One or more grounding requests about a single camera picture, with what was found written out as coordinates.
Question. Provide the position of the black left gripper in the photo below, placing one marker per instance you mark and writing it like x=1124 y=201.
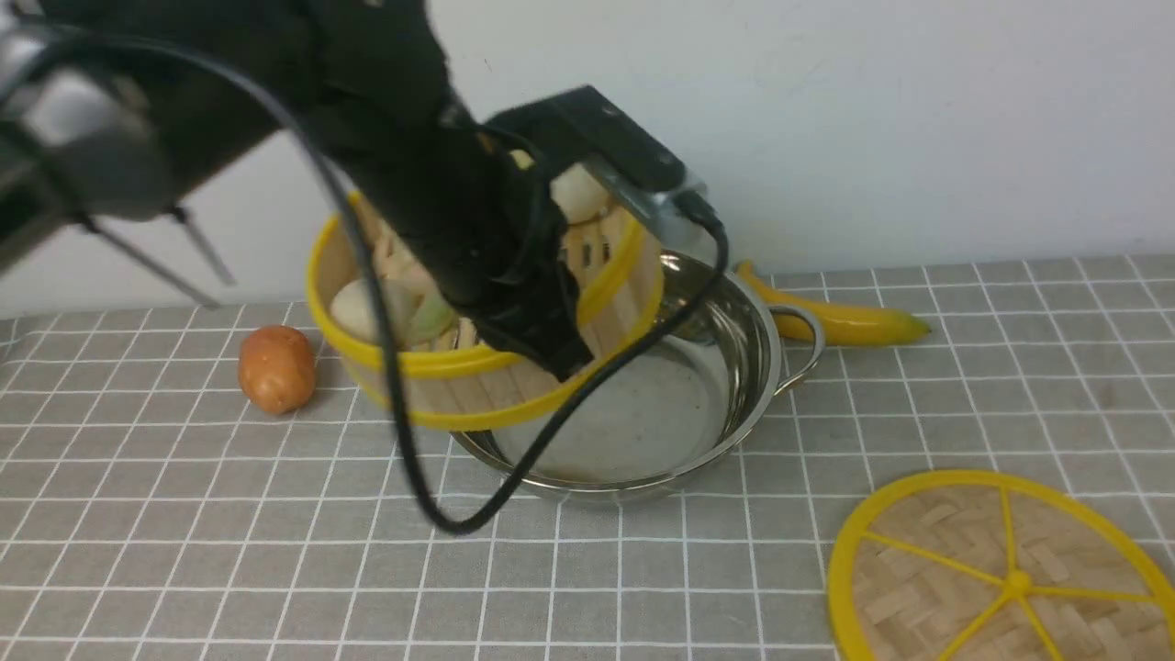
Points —
x=461 y=205

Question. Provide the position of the bamboo steamer basket yellow rim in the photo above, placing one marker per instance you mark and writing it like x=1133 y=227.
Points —
x=458 y=383

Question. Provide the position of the woven bamboo steamer lid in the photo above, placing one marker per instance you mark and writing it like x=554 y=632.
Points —
x=975 y=565

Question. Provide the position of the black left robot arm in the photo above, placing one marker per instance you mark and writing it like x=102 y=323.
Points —
x=108 y=110

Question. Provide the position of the white bun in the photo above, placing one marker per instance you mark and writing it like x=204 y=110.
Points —
x=580 y=196

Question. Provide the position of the green dumpling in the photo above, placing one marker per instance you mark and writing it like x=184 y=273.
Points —
x=432 y=318

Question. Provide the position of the pale bun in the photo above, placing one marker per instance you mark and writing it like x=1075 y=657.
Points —
x=353 y=312

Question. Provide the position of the brown potato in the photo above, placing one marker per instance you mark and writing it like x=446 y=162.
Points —
x=276 y=369

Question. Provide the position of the yellow banana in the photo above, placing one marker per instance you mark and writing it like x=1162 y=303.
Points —
x=843 y=325

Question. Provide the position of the grey checkered tablecloth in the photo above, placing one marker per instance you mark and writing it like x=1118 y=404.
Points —
x=149 y=513

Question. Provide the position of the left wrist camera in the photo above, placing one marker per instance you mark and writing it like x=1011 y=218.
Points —
x=582 y=127

